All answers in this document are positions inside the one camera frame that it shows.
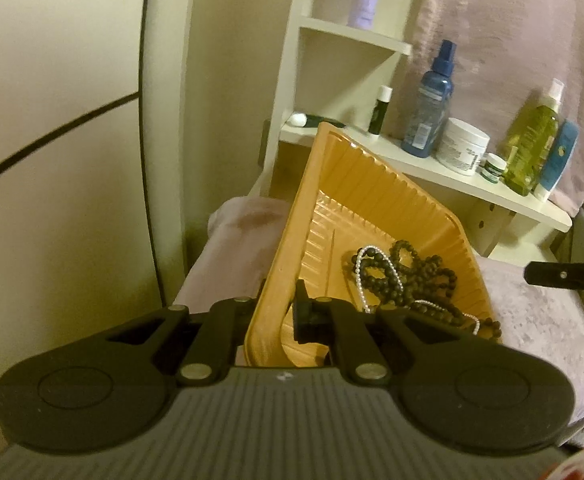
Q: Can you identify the cream curved panel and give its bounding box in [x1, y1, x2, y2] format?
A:
[136, 0, 207, 306]

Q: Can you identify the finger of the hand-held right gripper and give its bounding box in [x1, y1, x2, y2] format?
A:
[524, 261, 584, 289]

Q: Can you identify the small green jar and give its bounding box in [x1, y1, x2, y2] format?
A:
[481, 153, 507, 184]

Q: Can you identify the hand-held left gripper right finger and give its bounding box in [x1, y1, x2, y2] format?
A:
[292, 280, 499, 387]

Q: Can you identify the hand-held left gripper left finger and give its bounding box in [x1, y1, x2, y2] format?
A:
[104, 296, 255, 387]

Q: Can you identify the blue and white tube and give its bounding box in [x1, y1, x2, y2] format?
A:
[533, 119, 581, 203]

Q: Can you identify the white wooden shelf unit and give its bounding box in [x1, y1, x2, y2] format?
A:
[262, 0, 573, 261]

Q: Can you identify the white pearl strand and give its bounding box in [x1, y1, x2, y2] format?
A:
[353, 246, 481, 336]

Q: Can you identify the long brown bead necklace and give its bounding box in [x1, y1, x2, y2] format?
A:
[344, 240, 460, 311]

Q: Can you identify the orange plastic tray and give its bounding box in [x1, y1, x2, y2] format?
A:
[244, 121, 503, 368]

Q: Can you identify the black tube white cap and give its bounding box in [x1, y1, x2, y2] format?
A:
[287, 112, 347, 131]

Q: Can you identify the white cream jar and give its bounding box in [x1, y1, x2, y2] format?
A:
[435, 117, 491, 177]

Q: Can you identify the hanging pink towel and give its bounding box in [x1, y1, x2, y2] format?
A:
[402, 0, 584, 216]

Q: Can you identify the blue spray bottle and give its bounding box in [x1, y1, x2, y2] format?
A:
[401, 40, 459, 158]

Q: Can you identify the lip balm stick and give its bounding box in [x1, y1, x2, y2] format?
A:
[368, 85, 393, 136]

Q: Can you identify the green spray bottle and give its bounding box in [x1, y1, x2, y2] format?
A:
[502, 78, 565, 197]

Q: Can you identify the red and white packet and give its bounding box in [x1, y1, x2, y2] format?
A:
[547, 442, 584, 480]

